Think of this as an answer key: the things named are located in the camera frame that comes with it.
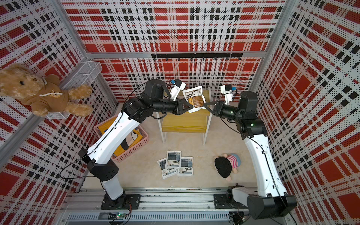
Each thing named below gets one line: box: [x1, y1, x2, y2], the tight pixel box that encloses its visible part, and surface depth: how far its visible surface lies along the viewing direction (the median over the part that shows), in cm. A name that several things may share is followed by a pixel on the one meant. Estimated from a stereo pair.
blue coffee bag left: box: [157, 157, 178, 180], surface depth 86 cm
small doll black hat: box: [213, 153, 242, 181], surface depth 82 cm
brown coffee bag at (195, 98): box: [182, 85, 207, 113], surface depth 64 cm
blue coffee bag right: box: [177, 156, 194, 177], surface depth 86 cm
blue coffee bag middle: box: [165, 150, 182, 169], surface depth 90 cm
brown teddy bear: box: [0, 63, 93, 117], surface depth 54 cm
